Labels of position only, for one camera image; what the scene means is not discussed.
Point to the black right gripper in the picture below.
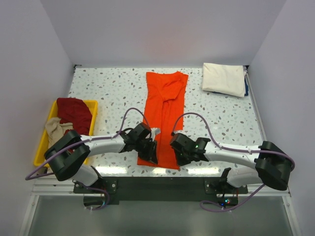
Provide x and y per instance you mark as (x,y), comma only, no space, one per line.
(181,162)

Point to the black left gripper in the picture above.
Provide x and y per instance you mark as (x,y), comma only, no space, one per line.
(151,154)

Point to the orange t-shirt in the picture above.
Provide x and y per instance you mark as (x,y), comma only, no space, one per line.
(164,104)

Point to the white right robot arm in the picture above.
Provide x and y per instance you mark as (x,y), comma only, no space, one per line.
(265,163)

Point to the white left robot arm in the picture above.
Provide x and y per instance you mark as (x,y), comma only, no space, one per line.
(67,156)

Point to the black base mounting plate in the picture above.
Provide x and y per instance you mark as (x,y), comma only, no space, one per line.
(169,189)

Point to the folded cream t-shirt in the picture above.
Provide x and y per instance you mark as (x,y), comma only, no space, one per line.
(225,79)

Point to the folded blue t-shirt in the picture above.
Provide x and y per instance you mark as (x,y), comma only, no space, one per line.
(246,87)

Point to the dark red t-shirt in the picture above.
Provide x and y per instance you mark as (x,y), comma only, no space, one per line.
(75,111)

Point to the beige t-shirt in bin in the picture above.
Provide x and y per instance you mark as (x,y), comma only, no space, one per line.
(56,130)

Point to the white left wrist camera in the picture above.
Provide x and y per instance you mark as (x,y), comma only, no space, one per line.
(155,131)

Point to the aluminium frame rail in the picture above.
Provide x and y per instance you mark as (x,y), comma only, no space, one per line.
(50,186)

